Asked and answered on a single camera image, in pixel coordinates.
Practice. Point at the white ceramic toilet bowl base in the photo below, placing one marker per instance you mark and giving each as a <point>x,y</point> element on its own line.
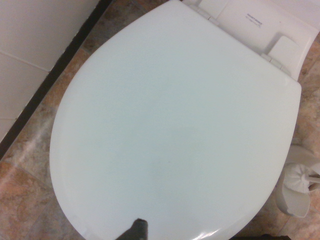
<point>262,22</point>

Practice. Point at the white toilet brush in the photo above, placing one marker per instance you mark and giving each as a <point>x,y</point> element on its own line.
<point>298,178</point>

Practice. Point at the white toilet brush holder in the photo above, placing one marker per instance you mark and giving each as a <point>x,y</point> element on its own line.
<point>298,200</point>

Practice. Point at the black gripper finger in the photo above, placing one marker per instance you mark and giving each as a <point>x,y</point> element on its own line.
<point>136,231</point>

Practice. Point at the white toilet seat lid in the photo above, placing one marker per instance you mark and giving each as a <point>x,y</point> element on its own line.
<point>172,120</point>

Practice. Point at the black wall baseboard strip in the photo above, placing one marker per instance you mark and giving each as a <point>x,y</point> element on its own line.
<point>53,75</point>

